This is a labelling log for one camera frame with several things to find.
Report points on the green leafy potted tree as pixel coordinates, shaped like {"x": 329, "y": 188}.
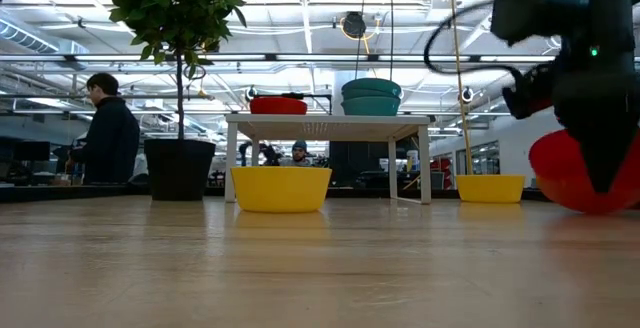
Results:
{"x": 172, "y": 13}

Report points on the yellow vertical pole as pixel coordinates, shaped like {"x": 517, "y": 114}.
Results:
{"x": 460, "y": 78}

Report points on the white small shelf table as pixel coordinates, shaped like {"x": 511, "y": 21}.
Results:
{"x": 325, "y": 127}

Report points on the yellow mini bowl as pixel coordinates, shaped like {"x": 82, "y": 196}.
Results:
{"x": 280, "y": 188}
{"x": 490, "y": 188}

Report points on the teal mini bowl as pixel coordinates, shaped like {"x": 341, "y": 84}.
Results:
{"x": 371, "y": 87}
{"x": 370, "y": 106}

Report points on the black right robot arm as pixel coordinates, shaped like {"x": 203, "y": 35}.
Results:
{"x": 575, "y": 8}

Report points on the black wrist camera block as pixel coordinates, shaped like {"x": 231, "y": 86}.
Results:
{"x": 527, "y": 93}

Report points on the black plant pot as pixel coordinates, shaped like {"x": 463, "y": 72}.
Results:
{"x": 179, "y": 170}

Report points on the dark computer monitor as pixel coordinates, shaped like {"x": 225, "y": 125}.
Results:
{"x": 31, "y": 151}

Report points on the seated person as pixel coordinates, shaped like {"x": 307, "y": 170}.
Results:
{"x": 299, "y": 153}

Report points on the red mini bowl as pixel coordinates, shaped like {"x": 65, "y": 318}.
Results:
{"x": 555, "y": 173}
{"x": 278, "y": 106}

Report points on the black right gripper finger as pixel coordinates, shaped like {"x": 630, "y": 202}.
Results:
{"x": 602, "y": 158}

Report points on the standing person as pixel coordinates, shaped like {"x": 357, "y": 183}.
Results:
{"x": 112, "y": 138}

